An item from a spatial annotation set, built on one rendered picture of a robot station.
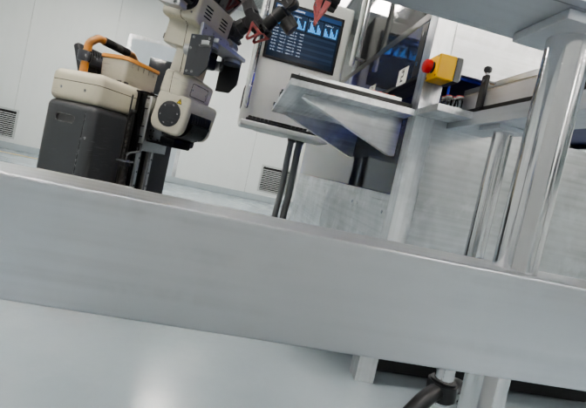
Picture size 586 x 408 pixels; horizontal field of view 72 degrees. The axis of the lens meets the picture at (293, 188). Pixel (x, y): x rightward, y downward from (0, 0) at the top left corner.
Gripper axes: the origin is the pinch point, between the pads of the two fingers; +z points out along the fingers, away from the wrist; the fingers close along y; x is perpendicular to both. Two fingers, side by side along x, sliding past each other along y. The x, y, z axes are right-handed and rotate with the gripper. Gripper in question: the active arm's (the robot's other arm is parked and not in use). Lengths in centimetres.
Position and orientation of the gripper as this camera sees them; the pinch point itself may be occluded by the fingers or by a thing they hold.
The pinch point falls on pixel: (315, 23)
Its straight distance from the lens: 141.8
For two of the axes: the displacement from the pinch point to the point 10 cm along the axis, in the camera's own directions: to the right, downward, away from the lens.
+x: -1.4, -0.5, 9.9
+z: -3.4, 9.4, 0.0
